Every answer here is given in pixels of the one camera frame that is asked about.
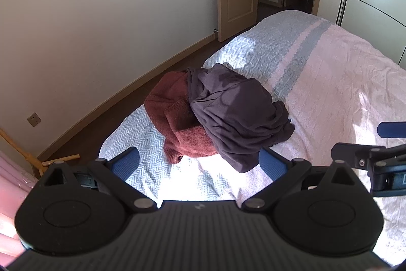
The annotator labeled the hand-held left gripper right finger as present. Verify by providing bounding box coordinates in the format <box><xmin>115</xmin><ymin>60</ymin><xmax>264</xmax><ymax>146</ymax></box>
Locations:
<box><xmin>239</xmin><ymin>147</ymin><xmax>360</xmax><ymax>213</ymax></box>

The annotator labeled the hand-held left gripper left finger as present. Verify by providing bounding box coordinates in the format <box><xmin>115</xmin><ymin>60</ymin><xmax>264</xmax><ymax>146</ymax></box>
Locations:
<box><xmin>39</xmin><ymin>147</ymin><xmax>159</xmax><ymax>213</ymax></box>

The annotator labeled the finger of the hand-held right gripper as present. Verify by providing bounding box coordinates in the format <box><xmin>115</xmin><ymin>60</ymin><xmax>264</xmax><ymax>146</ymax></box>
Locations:
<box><xmin>331</xmin><ymin>142</ymin><xmax>406</xmax><ymax>170</ymax></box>
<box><xmin>377</xmin><ymin>121</ymin><xmax>406</xmax><ymax>138</ymax></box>

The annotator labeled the dark grey garment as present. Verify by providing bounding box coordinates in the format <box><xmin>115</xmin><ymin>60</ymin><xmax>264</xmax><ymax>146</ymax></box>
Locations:
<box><xmin>185</xmin><ymin>63</ymin><xmax>296</xmax><ymax>174</ymax></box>

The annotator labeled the red knitted sweater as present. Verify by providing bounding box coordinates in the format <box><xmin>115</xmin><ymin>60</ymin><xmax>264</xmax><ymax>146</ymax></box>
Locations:
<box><xmin>144</xmin><ymin>70</ymin><xmax>219</xmax><ymax>165</ymax></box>

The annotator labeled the wooden rack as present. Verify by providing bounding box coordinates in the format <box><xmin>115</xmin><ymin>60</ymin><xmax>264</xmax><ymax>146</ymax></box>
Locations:
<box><xmin>0</xmin><ymin>127</ymin><xmax>80</xmax><ymax>179</ymax></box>

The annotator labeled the pink curtain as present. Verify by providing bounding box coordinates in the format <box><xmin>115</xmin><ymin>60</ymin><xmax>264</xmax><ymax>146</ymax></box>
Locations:
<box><xmin>0</xmin><ymin>149</ymin><xmax>41</xmax><ymax>259</ymax></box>

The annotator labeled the beige wall socket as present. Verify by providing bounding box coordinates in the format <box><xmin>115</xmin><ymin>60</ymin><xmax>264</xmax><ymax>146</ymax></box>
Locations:
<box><xmin>27</xmin><ymin>112</ymin><xmax>43</xmax><ymax>128</ymax></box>

